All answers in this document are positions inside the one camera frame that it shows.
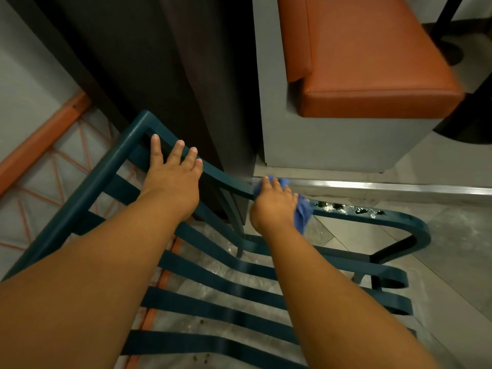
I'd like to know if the person's right hand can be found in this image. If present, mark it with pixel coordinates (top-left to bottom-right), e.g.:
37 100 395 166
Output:
249 176 299 238

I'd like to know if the person's left hand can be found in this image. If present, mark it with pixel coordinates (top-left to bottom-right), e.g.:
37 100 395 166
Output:
138 134 203 222

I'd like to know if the blue cleaning cloth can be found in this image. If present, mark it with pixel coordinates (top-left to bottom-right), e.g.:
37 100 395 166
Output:
253 175 314 235

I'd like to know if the dark green metal chair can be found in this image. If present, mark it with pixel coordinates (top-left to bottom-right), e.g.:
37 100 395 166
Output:
2 110 431 369

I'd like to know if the person's right forearm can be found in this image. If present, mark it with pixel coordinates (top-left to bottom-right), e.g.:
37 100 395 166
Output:
263 222 443 369

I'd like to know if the dark planter box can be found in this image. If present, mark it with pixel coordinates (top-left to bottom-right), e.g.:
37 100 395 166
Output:
4 0 262 223

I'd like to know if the metal floor edge strip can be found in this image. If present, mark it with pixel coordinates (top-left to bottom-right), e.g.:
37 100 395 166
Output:
253 176 492 196

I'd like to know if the orange cushioned bench grey base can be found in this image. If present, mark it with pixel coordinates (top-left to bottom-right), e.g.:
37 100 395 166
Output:
252 0 466 173

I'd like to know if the beige table with black legs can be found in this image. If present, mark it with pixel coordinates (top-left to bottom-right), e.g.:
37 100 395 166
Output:
422 0 492 145

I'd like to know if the orange lattice wall panel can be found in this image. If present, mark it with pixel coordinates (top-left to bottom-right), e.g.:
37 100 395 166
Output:
0 91 185 369

